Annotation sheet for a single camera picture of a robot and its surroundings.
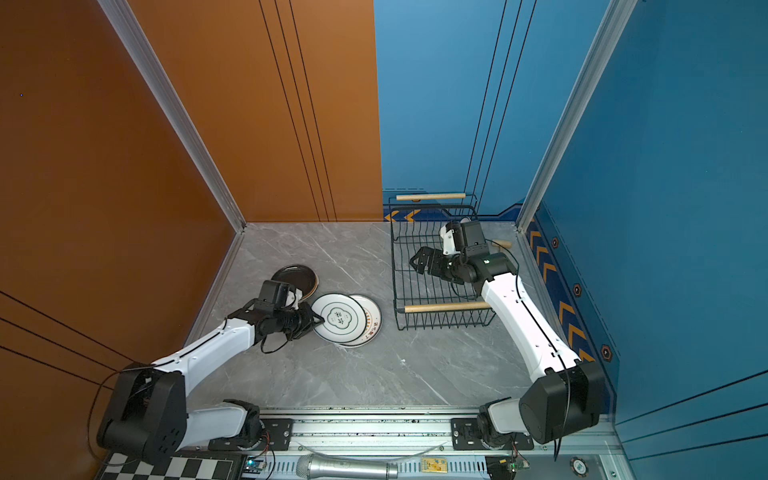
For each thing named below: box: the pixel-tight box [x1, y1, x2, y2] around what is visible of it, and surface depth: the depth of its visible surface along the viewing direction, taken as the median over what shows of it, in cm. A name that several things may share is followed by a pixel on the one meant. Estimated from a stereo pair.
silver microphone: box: [296, 454, 399, 480], surface depth 68 cm
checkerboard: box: [98, 452, 243, 480], surface depth 67 cm
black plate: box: [271, 264, 319, 301], surface depth 102 cm
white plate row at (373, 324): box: [340, 294, 383, 349], surface depth 93 cm
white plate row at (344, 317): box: [311, 293, 367, 343], surface depth 91 cm
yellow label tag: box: [422, 457, 448, 473], surface depth 70 cm
